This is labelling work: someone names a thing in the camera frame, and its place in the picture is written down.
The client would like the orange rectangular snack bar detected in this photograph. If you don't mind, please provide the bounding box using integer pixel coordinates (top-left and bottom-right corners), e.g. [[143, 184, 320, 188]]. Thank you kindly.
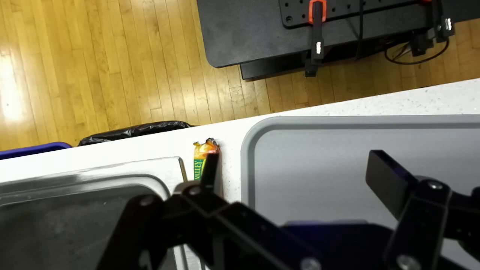
[[193, 139, 218, 181]]

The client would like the blue bin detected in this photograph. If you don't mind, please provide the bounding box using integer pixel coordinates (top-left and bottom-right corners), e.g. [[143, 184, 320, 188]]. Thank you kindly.
[[0, 142, 71, 161]]

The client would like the black trash bag bin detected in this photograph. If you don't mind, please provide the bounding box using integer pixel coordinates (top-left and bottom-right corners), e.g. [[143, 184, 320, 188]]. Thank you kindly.
[[77, 121, 193, 146]]

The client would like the gray plastic tray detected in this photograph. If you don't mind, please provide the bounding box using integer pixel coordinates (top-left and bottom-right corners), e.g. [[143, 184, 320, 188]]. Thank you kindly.
[[239, 115, 480, 270]]

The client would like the black robot cart base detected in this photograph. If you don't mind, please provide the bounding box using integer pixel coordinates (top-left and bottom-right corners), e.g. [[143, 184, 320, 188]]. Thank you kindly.
[[196, 0, 480, 80]]

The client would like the black cable on cart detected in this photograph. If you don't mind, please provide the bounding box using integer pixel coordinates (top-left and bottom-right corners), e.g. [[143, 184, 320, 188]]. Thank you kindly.
[[382, 14, 451, 67]]

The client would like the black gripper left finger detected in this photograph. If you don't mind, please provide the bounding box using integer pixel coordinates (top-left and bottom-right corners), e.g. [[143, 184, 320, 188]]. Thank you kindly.
[[95, 154, 325, 270]]

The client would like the orange black clamp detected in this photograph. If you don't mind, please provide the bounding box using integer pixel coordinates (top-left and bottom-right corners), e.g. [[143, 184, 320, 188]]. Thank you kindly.
[[304, 0, 326, 77]]

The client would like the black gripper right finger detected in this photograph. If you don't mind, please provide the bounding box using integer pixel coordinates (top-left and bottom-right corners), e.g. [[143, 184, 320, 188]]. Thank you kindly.
[[365, 151, 480, 270]]

